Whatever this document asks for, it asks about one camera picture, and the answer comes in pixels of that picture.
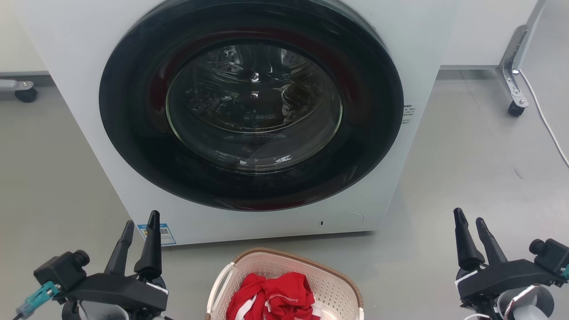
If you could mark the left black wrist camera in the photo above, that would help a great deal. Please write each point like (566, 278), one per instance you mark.
(60, 269)

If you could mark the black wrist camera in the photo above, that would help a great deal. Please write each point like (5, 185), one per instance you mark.
(60, 269)
(553, 255)

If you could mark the blue white energy label sticker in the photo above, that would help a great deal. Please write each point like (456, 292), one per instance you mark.
(165, 234)

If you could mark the round black washer door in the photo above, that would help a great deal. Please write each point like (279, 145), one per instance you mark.
(253, 178)

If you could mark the flat grey metal foot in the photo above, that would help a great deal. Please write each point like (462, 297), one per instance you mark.
(15, 84)

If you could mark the white partition panel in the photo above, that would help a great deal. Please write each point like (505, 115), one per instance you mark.
(484, 31)
(15, 40)

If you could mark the black caster wheel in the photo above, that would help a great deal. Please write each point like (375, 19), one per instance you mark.
(26, 95)
(516, 109)

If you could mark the red white sports shirt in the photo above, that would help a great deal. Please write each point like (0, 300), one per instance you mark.
(280, 295)

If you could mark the angled metal support bracket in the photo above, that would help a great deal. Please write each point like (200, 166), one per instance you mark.
(511, 66)

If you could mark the white plastic laundry basket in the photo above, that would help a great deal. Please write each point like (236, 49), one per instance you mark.
(331, 284)

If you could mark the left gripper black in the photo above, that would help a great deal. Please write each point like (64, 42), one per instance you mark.
(120, 291)

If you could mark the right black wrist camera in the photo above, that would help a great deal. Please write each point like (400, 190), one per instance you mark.
(553, 255)

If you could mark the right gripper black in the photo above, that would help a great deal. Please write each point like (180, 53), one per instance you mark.
(506, 278)

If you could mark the white front-load washing machine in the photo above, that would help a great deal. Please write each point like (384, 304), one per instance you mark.
(80, 133)

